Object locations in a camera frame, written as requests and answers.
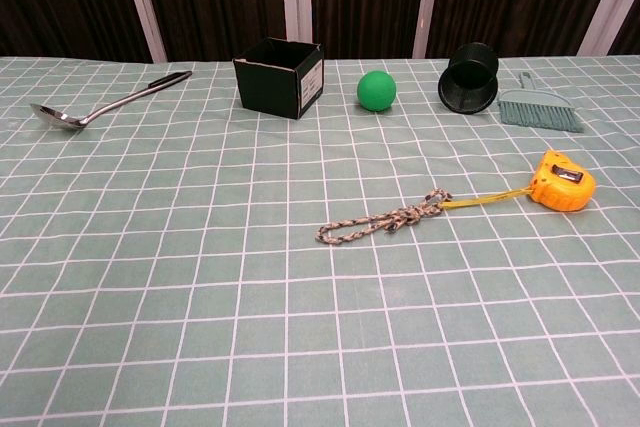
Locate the black open cardboard box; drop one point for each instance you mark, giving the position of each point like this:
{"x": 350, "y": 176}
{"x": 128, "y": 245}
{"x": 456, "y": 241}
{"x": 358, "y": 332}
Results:
{"x": 265, "y": 92}

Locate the green ball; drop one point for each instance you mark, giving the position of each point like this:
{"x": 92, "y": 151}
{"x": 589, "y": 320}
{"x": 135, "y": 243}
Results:
{"x": 376, "y": 91}

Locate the green white checked tablecloth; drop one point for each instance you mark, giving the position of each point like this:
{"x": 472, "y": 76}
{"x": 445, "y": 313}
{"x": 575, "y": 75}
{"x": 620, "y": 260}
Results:
{"x": 200, "y": 297}

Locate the black mesh pen cup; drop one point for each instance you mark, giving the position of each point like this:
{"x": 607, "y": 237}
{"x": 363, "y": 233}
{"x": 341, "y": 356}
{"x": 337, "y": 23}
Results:
{"x": 470, "y": 94}

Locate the teal hand brush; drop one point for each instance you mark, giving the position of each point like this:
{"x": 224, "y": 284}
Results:
{"x": 540, "y": 114}

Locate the yellow tape measure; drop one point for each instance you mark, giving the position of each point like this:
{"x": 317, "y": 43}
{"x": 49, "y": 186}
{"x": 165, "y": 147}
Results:
{"x": 560, "y": 192}

